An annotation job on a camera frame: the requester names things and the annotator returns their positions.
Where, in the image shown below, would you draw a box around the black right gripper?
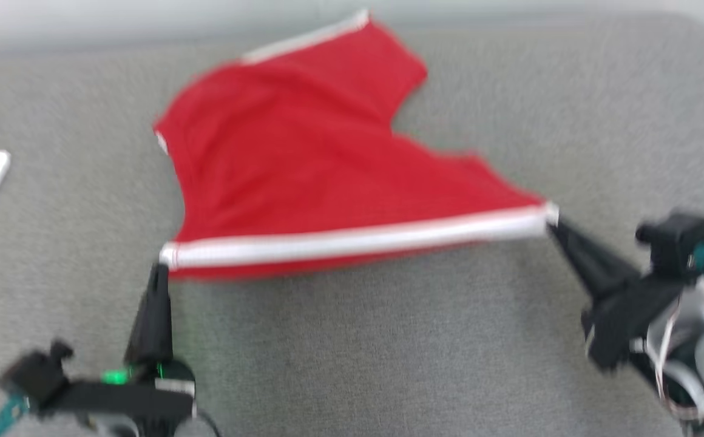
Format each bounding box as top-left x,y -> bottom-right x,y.
546,218 -> 692,374

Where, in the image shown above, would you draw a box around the thin red white wires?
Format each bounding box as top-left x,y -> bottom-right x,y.
646,297 -> 704,425

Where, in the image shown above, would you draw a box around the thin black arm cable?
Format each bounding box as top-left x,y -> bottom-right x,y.
194,412 -> 222,437

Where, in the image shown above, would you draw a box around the teal left camera cable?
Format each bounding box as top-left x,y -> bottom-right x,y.
0,393 -> 30,437

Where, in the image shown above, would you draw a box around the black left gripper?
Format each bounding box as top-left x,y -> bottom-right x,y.
39,261 -> 200,437

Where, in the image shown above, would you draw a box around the red shorts white band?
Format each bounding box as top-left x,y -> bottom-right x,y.
154,9 -> 562,283

